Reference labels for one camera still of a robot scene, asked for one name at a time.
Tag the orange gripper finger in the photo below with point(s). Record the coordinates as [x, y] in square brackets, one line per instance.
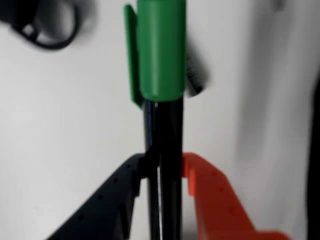
[220, 207]

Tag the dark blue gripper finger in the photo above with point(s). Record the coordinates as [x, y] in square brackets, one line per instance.
[105, 207]

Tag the green and black marker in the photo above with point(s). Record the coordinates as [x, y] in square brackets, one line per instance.
[162, 50]

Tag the black fabric bag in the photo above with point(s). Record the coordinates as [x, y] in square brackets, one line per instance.
[316, 162]

